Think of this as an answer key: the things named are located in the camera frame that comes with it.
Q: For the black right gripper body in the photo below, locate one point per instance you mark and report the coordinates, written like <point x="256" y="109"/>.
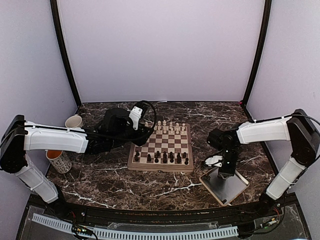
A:
<point x="231" y="156"/>

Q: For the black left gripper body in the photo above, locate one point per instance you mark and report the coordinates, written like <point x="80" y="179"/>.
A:
<point x="121" y="138"/>

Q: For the dark bishop piece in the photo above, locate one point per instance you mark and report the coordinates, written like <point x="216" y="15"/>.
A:
<point x="149" y="158"/>

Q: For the dark queen piece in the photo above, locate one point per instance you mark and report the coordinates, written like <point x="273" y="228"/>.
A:
<point x="172" y="157"/>

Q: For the dark knight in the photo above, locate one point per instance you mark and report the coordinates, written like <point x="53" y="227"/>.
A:
<point x="178" y="158"/>

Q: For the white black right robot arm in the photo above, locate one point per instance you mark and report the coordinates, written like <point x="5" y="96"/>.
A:
<point x="298" y="128"/>

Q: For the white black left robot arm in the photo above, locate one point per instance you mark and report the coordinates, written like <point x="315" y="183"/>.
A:
<point x="118" y="127"/>

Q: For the wooden chess board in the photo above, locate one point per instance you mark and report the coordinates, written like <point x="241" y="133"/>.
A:
<point x="175" y="143"/>

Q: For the small green circuit board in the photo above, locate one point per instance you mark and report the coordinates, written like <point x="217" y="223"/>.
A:
<point x="78" y="229"/>

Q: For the white queen piece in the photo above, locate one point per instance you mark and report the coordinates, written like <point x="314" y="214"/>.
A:
<point x="159" y="125"/>

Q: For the wooden tray with metal base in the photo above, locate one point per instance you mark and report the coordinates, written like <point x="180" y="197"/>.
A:
<point x="221" y="189"/>

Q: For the white knight right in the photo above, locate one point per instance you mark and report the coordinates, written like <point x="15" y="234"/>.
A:
<point x="177" y="125"/>

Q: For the white rook right corner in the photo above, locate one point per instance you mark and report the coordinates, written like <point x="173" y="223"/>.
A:
<point x="183" y="128"/>

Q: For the patterned cup orange inside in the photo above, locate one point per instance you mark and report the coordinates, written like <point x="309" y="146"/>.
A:
<point x="59" y="160"/>

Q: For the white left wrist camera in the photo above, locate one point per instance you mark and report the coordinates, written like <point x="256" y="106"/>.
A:
<point x="137" y="112"/>

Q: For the black front mounting rail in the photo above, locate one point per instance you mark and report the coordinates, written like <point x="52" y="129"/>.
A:
<point x="166" y="213"/>

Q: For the white slotted cable duct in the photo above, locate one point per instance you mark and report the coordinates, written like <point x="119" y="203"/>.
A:
<point x="108" y="234"/>

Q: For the black left frame post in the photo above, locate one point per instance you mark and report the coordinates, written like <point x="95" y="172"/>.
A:
<point x="63" y="51"/>

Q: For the black frame post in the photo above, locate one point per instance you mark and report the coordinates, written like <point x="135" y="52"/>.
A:
<point x="258" y="53"/>
<point x="63" y="51"/>

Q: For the black right frame post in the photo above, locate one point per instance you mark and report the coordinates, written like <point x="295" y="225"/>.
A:
<point x="258" y="53"/>

